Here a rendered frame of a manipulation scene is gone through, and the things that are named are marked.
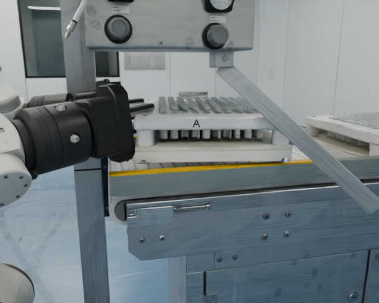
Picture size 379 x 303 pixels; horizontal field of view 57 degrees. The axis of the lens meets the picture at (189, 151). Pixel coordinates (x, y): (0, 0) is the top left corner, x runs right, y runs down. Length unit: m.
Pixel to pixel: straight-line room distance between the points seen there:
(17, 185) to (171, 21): 0.27
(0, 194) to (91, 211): 0.42
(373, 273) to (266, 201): 0.35
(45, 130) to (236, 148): 0.27
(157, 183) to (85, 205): 0.34
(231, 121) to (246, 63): 6.14
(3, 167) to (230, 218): 0.34
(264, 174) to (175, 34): 0.26
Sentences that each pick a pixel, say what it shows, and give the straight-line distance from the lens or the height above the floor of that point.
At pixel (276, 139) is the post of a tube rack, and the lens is 0.56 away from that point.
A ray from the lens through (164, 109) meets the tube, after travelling 0.56.
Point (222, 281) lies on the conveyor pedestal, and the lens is 0.70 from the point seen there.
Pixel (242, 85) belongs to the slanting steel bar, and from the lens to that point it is 0.53.
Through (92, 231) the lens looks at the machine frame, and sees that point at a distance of 0.87.
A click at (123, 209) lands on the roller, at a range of 0.55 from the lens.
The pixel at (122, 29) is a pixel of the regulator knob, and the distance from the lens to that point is 0.44.
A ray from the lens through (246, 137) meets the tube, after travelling 0.58.
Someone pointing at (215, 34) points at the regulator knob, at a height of 1.06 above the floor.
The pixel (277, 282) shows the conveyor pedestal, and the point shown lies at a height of 0.62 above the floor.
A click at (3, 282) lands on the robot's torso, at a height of 0.63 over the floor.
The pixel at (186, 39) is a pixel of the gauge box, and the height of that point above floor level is 1.06.
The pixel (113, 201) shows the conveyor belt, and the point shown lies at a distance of 0.55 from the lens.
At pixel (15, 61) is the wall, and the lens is 5.79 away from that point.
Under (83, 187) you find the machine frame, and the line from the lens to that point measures 0.83.
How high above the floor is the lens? 1.02
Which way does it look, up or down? 14 degrees down
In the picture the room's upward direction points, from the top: straight up
